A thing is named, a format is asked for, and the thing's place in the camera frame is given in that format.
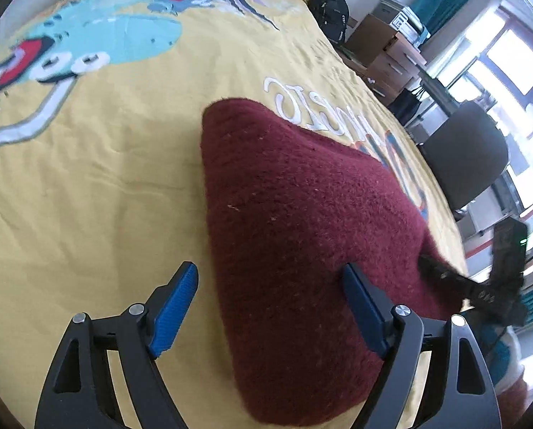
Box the dark red knit sweater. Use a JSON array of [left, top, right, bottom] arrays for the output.
[[201, 99, 462, 426]]

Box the wooden drawer cabinet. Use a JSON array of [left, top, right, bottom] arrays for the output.
[[344, 15, 425, 105]]

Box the dark office chair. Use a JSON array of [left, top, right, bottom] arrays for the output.
[[419, 101, 509, 212]]

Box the black backpack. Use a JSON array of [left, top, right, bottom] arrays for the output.
[[307, 0, 350, 45]]

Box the right gloved hand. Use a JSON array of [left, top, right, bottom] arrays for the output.
[[462, 309, 524, 394]]

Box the yellow printed bedspread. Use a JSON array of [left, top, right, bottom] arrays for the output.
[[0, 0, 466, 428]]

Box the stack of boxes on cabinet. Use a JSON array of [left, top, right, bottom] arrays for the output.
[[371, 0, 430, 49]]

